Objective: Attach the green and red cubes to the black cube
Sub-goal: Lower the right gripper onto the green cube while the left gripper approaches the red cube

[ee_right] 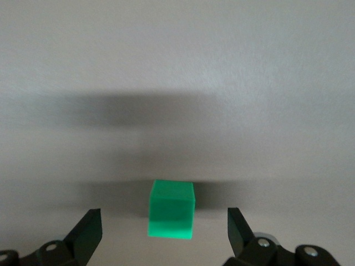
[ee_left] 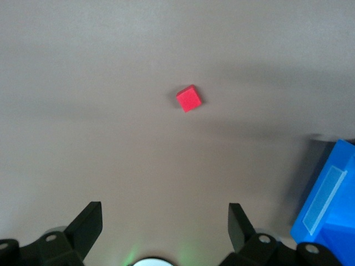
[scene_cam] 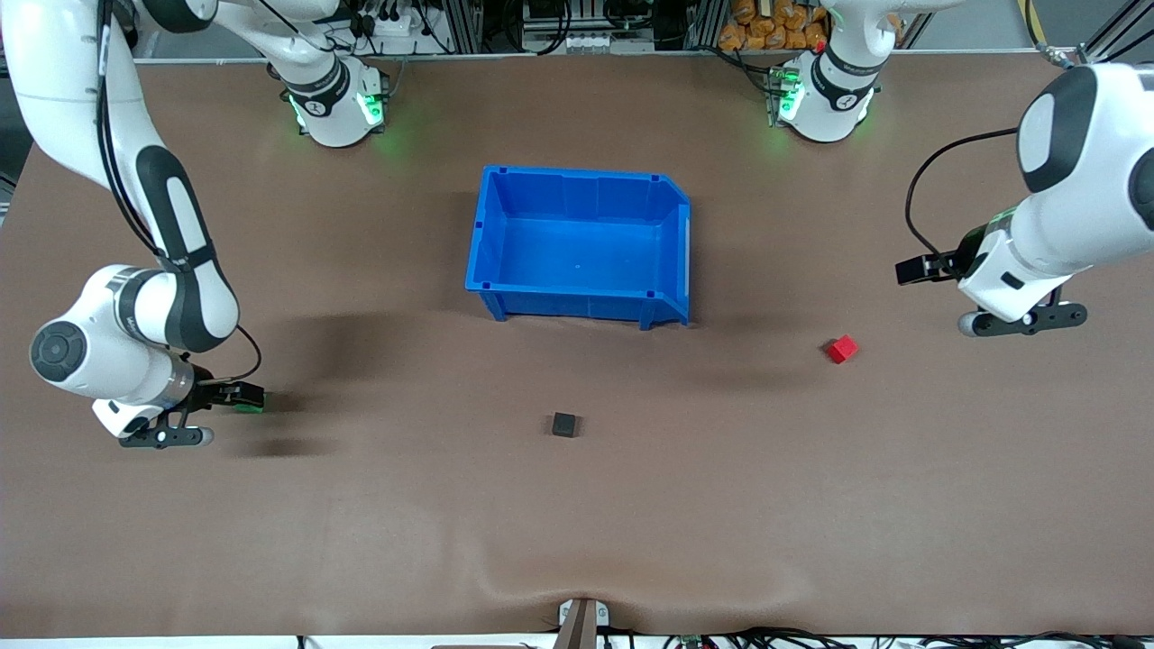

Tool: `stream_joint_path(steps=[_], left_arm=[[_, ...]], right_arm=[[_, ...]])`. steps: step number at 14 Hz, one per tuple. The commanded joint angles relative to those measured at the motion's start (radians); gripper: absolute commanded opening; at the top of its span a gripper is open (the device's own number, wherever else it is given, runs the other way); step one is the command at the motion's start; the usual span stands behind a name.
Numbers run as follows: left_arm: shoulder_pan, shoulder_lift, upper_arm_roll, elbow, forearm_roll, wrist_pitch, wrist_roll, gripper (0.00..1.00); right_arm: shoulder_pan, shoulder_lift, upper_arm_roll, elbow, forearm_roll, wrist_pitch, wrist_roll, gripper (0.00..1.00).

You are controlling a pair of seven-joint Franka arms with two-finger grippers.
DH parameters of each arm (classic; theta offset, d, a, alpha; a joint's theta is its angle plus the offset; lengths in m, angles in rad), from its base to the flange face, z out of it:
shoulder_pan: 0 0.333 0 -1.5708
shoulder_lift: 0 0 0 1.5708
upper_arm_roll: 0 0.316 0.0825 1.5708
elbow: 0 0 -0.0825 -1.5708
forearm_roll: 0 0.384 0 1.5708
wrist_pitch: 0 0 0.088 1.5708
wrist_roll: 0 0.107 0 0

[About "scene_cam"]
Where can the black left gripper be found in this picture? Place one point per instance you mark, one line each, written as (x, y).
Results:
(967, 249)

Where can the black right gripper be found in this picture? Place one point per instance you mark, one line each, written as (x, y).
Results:
(206, 395)

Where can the small green cube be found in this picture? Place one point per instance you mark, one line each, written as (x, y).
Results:
(252, 407)

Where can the small red cube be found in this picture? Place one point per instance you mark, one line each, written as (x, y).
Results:
(843, 349)

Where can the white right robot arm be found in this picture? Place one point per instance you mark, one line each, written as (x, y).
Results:
(54, 81)

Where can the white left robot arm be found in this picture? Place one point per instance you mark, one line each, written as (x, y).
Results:
(1073, 216)

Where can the small black cube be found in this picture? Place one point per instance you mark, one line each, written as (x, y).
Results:
(564, 425)

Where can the brown table mat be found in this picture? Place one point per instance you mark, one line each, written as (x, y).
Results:
(451, 541)

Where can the orange packets pile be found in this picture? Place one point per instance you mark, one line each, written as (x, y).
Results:
(757, 36)

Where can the blue plastic storage bin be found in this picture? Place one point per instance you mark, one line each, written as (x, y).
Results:
(586, 243)

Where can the white power strip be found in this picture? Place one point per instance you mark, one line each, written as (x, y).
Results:
(397, 41)

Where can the white connector block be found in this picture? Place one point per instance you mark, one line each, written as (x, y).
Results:
(586, 41)

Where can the aluminium frame strut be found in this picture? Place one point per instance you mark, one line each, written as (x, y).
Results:
(1122, 41)

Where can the grey metal camera bracket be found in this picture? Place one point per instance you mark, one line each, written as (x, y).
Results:
(581, 626)

